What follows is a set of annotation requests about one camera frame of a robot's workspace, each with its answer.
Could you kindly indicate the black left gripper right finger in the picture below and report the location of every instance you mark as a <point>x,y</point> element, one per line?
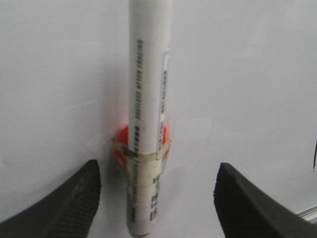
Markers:
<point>245,211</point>

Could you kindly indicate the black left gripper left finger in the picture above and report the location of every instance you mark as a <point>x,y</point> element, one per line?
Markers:
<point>67,212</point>

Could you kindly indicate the whiteboard with aluminium frame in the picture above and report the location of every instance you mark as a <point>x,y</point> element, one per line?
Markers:
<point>242,88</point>

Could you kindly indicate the white whiteboard marker pen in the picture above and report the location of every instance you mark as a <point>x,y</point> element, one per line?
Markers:
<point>149,43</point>

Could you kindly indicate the red round magnet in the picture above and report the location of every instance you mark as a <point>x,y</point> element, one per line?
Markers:
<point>120,145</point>

